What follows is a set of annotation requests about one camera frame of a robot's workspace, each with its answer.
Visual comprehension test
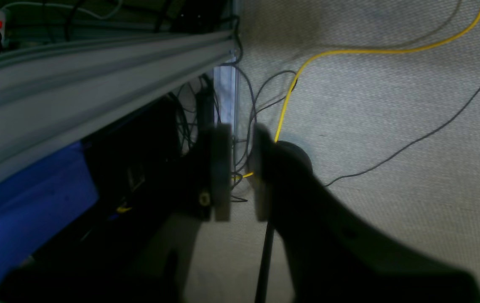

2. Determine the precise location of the blue panel under rail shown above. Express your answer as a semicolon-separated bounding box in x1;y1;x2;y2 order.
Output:
0;142;98;282

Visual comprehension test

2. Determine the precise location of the thin black floor cable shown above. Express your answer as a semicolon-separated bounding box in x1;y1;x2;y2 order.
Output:
324;70;480;187

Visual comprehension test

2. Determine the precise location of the yellow cable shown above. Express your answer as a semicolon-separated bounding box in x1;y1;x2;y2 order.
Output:
232;0;480;179

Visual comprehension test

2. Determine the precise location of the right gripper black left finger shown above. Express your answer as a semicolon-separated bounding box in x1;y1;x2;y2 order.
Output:
173;123;232;222

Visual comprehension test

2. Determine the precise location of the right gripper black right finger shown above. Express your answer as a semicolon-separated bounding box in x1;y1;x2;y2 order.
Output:
252;125;480;303

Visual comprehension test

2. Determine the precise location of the aluminium frame rail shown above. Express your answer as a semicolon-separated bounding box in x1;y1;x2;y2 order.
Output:
0;31;234;183

